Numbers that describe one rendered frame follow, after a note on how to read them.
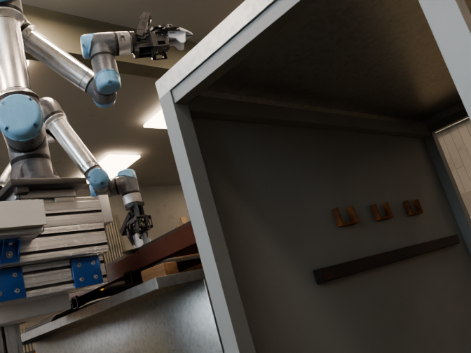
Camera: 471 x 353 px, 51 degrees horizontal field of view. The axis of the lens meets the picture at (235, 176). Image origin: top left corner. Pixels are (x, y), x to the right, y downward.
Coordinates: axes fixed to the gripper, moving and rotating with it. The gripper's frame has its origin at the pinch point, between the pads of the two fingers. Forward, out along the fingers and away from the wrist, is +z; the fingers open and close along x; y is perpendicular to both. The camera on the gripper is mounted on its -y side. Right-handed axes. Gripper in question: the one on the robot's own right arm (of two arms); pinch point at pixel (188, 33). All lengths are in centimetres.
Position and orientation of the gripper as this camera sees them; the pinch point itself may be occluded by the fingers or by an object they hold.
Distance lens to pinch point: 173.0
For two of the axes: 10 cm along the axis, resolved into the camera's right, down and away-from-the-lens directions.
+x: 2.3, -4.5, -8.6
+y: 3.0, 8.8, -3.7
